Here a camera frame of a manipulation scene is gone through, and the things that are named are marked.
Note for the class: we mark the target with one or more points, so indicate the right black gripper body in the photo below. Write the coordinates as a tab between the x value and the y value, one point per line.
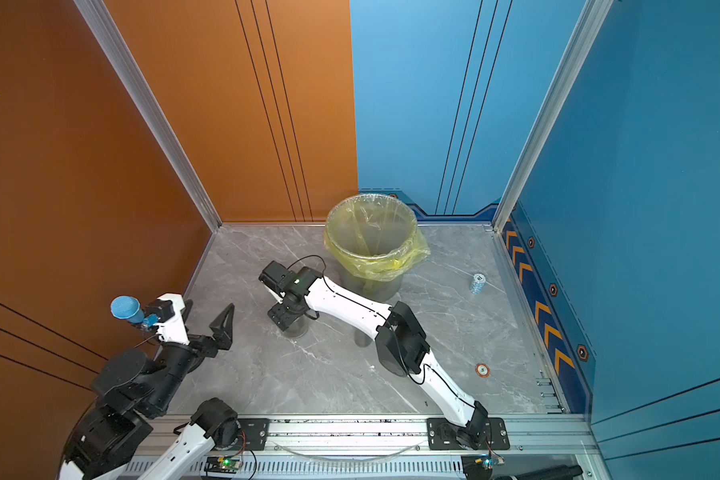
283	312

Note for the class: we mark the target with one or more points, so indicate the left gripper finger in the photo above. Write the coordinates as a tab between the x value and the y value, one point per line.
222	328
185	312

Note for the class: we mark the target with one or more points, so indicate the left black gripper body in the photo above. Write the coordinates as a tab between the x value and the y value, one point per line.
179	361

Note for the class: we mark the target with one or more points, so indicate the glass jar with tea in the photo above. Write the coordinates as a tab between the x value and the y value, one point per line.
297	328

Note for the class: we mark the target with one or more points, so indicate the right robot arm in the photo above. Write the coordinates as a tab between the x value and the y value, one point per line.
400	341

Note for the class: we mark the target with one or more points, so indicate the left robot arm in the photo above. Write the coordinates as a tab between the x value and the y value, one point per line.
133	389

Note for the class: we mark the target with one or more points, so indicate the blue foam-tipped microphone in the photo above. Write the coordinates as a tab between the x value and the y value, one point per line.
128	309

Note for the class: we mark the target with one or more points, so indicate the tall jar with clear lid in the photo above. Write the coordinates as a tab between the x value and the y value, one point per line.
364	336

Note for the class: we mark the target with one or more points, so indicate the mesh trash bin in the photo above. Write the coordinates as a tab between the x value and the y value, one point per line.
369	252

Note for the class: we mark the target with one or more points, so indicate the yellow trash bag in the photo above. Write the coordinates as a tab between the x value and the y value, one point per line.
378	240

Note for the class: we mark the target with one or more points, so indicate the left green circuit board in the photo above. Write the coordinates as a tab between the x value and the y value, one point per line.
222	465

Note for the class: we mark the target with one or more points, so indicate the red poker chip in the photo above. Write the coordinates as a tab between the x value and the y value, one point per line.
482	370

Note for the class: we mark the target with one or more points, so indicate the right circuit board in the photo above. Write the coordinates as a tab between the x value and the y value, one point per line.
485	464

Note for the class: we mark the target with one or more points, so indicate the black tube at bottom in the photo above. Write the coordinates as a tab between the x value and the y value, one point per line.
561	472

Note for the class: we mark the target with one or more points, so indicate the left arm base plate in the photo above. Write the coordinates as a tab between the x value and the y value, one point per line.
255	432

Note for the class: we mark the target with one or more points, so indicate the aluminium front rail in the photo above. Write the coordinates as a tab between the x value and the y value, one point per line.
383	446

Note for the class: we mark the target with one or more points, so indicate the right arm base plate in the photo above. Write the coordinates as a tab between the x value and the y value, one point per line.
442	435

